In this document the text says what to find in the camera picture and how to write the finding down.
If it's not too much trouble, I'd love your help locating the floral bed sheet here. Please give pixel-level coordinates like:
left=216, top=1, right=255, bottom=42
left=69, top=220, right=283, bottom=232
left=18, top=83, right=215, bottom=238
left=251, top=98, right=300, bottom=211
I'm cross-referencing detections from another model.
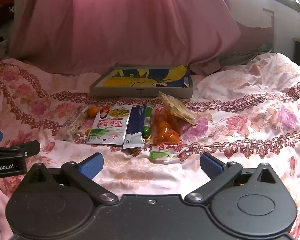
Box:
left=0, top=52, right=300, bottom=240

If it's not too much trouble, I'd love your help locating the small green white packet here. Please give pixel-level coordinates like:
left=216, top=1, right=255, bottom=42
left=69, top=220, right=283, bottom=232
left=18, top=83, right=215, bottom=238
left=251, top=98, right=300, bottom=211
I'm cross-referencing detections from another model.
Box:
left=149, top=144, right=188, bottom=164

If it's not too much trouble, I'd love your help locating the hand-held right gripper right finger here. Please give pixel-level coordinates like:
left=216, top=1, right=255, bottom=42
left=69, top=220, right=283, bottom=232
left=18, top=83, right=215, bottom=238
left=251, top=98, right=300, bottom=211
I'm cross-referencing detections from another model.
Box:
left=184, top=152, right=278, bottom=205

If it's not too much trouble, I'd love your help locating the grey cloth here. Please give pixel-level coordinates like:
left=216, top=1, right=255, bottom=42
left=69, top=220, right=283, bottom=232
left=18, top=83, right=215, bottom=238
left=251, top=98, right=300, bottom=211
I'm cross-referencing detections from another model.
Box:
left=216, top=41, right=274, bottom=72

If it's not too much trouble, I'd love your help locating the grey cardboard box tray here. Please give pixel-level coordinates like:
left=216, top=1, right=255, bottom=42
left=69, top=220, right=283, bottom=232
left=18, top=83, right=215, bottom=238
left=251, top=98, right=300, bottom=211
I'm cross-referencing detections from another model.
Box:
left=89, top=65, right=193, bottom=98

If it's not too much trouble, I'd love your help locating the green sausage stick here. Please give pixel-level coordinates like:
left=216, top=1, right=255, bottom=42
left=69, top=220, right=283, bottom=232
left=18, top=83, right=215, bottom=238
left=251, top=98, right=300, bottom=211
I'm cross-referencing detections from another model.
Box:
left=142, top=102, right=153, bottom=137

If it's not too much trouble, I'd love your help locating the clear snack bar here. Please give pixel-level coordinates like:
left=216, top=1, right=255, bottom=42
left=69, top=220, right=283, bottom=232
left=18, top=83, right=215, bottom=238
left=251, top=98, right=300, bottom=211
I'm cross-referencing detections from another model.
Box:
left=54, top=106, right=88, bottom=142

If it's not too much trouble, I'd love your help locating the clear cracker packet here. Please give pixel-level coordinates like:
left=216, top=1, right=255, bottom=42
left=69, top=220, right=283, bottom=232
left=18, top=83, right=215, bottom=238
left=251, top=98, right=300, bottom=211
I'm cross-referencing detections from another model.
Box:
left=157, top=91, right=199, bottom=125

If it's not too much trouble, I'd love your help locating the orange red snack packet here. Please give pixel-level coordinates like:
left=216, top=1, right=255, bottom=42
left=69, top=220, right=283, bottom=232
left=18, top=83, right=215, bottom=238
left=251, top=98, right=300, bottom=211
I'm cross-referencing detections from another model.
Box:
left=150, top=106, right=188, bottom=147

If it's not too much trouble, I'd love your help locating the dark blue snack packet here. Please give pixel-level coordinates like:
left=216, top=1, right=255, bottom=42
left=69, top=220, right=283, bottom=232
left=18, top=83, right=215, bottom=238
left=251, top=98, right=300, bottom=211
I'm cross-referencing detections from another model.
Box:
left=122, top=104, right=147, bottom=149

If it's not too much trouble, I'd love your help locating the small orange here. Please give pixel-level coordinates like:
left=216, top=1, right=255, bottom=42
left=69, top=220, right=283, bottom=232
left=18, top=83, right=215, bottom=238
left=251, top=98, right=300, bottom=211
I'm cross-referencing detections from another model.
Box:
left=87, top=106, right=100, bottom=118

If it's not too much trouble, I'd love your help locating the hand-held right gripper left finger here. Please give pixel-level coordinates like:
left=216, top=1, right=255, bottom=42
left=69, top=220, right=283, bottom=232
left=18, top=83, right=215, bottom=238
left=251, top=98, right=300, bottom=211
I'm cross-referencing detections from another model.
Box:
left=22, top=152, right=118, bottom=205

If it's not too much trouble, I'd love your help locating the pink curtain cloth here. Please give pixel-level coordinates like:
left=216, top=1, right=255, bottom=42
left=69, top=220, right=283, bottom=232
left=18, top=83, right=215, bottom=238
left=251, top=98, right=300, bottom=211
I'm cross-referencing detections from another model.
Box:
left=9, top=0, right=242, bottom=77

